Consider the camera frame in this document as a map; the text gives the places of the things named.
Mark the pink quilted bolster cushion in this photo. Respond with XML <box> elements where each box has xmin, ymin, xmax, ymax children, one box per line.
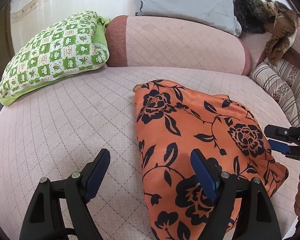
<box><xmin>106</xmin><ymin>15</ymin><xmax>251</xmax><ymax>76</ymax></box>

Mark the pink quilted bed cover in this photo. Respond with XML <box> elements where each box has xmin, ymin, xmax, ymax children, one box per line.
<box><xmin>0</xmin><ymin>66</ymin><xmax>290</xmax><ymax>239</ymax></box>

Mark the green white patterned pillow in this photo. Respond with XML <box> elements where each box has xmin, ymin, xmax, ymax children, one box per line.
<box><xmin>0</xmin><ymin>11</ymin><xmax>110</xmax><ymax>106</ymax></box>

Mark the brown furry cloth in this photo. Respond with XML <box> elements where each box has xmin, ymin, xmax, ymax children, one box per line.
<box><xmin>262</xmin><ymin>0</ymin><xmax>300</xmax><ymax>66</ymax></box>

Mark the black furry cloth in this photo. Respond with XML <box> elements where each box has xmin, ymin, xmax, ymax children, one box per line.
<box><xmin>234</xmin><ymin>0</ymin><xmax>275</xmax><ymax>34</ymax></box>

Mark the grey pillow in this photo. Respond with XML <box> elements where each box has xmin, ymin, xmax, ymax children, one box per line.
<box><xmin>136</xmin><ymin>0</ymin><xmax>242</xmax><ymax>37</ymax></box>

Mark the striped beige blanket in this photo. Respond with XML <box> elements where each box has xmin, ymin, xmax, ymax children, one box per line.
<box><xmin>250</xmin><ymin>59</ymin><xmax>300</xmax><ymax>127</ymax></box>

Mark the orange black floral garment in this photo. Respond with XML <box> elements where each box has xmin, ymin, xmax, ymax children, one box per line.
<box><xmin>133</xmin><ymin>80</ymin><xmax>288</xmax><ymax>239</ymax></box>

